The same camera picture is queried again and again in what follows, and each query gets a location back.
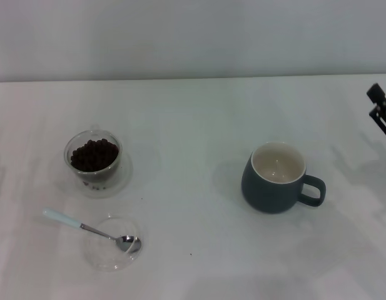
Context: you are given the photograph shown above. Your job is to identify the dark grey ceramic mug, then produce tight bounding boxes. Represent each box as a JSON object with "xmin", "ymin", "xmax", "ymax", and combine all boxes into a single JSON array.
[{"xmin": 241, "ymin": 141, "xmax": 327, "ymax": 215}]

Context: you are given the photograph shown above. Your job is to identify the glass cup of coffee beans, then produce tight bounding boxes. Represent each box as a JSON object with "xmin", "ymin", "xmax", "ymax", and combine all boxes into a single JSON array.
[{"xmin": 56, "ymin": 146, "xmax": 135, "ymax": 198}]

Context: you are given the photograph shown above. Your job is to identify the coffee beans pile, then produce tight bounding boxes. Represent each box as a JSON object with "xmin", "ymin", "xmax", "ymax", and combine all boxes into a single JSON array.
[{"xmin": 69, "ymin": 138, "xmax": 119, "ymax": 173}]

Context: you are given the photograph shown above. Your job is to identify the clear glass lid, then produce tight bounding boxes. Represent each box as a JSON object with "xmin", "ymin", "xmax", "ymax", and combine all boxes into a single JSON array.
[{"xmin": 83, "ymin": 214, "xmax": 143, "ymax": 272}]

